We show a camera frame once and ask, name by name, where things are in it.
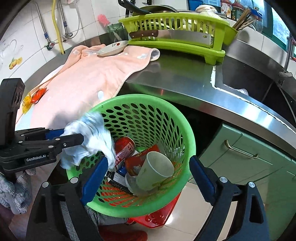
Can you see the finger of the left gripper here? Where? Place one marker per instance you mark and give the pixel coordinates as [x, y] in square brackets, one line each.
[69, 140]
[51, 134]

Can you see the white blue paper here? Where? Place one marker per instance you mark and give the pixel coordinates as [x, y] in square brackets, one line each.
[97, 138]

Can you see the kitchen cleaver wooden handle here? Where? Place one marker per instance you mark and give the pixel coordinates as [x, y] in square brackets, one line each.
[181, 36]

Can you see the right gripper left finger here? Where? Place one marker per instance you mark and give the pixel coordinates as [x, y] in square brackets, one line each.
[46, 221]

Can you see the green cabinet drawer handle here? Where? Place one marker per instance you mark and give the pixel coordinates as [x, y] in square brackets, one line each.
[245, 153]

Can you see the black frying pan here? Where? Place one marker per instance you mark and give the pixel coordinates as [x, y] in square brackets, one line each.
[146, 9]

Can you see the sink faucet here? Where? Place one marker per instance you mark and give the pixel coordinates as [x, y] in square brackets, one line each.
[290, 49]

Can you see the orange snack wrapper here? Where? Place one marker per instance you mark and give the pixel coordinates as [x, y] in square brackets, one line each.
[38, 95]

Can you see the green plastic trash basket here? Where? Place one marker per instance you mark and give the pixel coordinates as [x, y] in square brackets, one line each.
[148, 121]

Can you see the red drink can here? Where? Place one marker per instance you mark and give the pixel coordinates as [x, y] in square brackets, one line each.
[124, 148]

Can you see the grey gloved left hand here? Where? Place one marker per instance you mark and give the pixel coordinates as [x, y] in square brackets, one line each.
[17, 196]

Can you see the white paper cup green logo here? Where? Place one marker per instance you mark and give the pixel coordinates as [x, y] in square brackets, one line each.
[156, 168]

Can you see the yellow plastic wrapper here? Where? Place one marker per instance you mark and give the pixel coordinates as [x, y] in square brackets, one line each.
[26, 105]

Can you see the lime green dish rack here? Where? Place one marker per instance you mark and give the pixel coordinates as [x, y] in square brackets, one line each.
[205, 22]

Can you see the white plate red mark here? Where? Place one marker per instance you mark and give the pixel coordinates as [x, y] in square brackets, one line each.
[112, 49]

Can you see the pink flower towel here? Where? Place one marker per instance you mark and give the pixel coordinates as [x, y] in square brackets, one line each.
[84, 81]

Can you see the chopsticks bundle in holder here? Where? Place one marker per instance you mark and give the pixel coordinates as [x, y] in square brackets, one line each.
[244, 21]

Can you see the red snack bag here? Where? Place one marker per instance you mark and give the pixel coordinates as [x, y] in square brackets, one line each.
[134, 163]

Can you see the red plastic stool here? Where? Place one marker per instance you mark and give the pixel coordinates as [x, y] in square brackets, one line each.
[157, 218]

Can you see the wall water valve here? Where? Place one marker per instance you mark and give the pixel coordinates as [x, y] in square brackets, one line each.
[50, 45]

